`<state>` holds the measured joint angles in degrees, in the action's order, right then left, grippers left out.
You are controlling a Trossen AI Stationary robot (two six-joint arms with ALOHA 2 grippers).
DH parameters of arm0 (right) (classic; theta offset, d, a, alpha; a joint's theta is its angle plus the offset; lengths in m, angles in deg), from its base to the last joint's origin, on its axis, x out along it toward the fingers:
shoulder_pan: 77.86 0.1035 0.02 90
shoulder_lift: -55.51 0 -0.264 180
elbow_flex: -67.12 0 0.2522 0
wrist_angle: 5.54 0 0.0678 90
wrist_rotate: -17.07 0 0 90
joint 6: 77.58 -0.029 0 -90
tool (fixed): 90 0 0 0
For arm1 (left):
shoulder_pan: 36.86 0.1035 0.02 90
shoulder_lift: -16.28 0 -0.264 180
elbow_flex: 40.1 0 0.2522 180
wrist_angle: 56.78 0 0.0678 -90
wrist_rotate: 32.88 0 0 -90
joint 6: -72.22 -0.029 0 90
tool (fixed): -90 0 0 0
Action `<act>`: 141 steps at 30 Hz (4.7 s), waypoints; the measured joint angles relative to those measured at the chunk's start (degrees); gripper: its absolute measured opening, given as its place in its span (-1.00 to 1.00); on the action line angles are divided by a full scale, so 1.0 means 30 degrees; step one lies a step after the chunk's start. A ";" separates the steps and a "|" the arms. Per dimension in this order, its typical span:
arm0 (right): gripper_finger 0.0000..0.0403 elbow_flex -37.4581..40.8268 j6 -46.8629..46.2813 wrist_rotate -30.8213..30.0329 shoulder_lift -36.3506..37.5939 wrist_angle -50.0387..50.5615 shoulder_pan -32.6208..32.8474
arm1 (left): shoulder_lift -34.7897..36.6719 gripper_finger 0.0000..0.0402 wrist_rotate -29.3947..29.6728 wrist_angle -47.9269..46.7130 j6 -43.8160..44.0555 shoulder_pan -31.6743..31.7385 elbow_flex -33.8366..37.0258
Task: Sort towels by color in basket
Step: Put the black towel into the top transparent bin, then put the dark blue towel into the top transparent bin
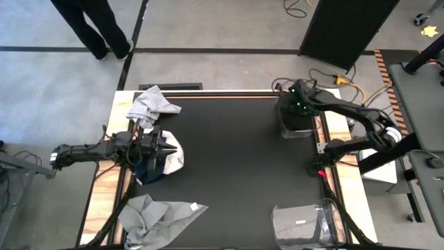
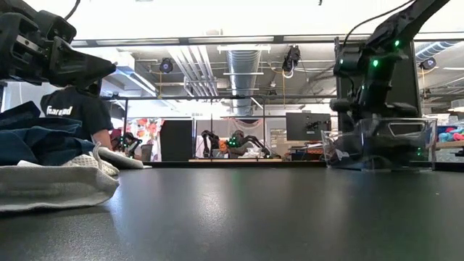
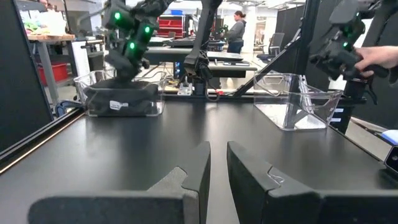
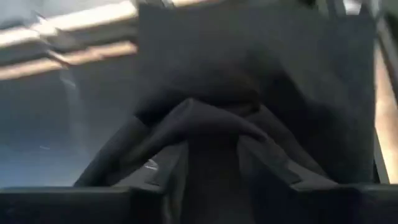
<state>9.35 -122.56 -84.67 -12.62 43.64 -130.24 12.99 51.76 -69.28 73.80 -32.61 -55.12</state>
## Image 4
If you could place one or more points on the dark blue towel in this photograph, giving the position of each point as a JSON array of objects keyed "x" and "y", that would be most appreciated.
[{"x": 202, "y": 121}]

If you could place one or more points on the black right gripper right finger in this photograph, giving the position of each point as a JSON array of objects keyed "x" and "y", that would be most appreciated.
[{"x": 311, "y": 205}]

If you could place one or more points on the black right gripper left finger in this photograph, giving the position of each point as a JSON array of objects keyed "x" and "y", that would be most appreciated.
[{"x": 77, "y": 205}]

